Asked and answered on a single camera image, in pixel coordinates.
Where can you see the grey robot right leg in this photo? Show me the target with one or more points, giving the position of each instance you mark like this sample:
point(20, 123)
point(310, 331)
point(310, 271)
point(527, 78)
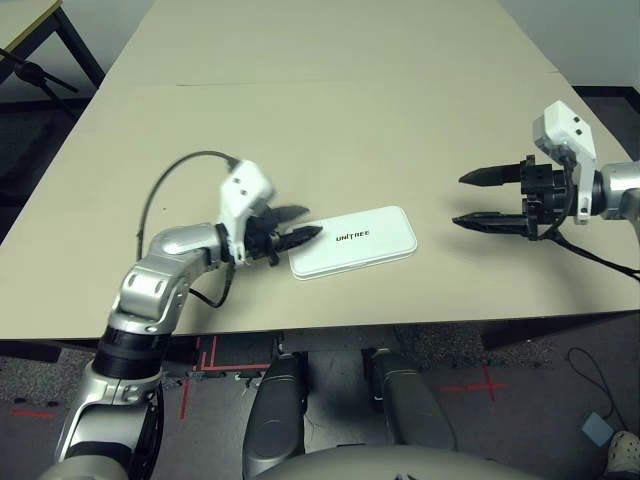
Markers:
point(415, 400)

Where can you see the grey robot leg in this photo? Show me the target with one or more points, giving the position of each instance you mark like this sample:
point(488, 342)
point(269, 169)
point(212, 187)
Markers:
point(415, 400)
point(272, 415)

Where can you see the grey robot left leg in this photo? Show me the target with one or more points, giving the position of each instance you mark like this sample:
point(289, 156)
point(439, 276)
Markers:
point(272, 415)

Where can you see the beige side table black legs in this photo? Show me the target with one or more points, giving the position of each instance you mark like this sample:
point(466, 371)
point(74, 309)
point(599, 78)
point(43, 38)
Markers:
point(25, 15)

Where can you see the white bystander shoe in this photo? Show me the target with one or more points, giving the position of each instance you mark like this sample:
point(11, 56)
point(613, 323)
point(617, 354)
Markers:
point(624, 450)

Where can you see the dark metal table frame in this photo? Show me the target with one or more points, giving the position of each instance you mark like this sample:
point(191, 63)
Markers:
point(340, 340)

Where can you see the grey robot torso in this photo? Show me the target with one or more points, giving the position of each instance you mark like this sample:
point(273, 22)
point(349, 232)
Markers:
point(400, 467)

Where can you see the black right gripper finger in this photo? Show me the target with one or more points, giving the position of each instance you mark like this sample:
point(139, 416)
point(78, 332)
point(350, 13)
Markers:
point(495, 223)
point(495, 176)

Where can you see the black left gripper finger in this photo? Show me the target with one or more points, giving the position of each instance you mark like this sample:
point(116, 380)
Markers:
point(290, 212)
point(295, 237)

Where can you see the white plastic pencil case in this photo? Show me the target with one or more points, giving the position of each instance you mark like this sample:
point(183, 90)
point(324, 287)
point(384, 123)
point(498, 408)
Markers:
point(350, 250)

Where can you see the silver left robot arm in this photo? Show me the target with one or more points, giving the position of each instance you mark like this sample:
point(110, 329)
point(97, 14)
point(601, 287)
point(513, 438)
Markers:
point(175, 240)

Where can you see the light grey foot pedal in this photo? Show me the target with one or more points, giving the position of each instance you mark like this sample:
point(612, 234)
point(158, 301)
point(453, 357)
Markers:
point(596, 428)

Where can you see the red floor tape strip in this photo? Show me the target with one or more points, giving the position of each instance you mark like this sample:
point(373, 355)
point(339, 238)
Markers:
point(32, 413)

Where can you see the black tripod stand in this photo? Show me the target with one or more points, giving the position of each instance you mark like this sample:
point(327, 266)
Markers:
point(30, 72)

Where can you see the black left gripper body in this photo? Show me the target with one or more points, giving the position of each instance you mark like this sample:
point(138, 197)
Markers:
point(260, 235)

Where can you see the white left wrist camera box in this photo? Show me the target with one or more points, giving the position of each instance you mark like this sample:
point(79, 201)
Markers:
point(245, 187)

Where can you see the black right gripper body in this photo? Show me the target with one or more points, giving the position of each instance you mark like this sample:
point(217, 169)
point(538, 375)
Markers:
point(542, 190)

